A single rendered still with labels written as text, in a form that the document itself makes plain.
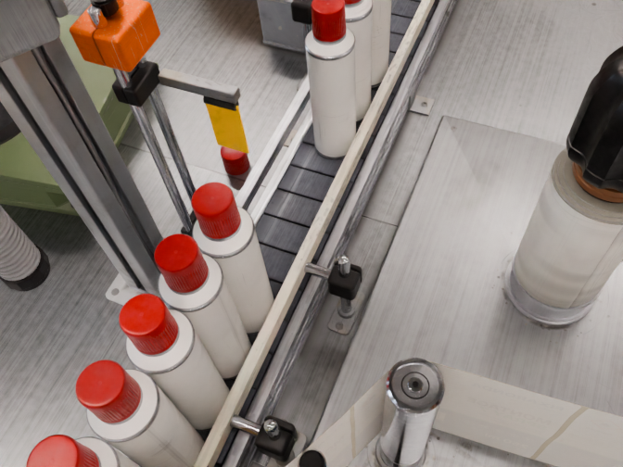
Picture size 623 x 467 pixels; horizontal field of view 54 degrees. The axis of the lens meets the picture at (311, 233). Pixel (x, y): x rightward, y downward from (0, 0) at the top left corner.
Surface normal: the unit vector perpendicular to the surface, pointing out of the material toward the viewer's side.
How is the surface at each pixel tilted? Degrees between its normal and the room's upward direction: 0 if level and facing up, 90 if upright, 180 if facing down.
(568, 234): 87
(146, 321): 2
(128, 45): 90
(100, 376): 3
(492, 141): 0
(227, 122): 90
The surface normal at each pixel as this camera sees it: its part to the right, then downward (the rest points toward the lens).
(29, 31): 0.54, 0.69
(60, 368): -0.07, -0.54
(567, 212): -0.80, 0.55
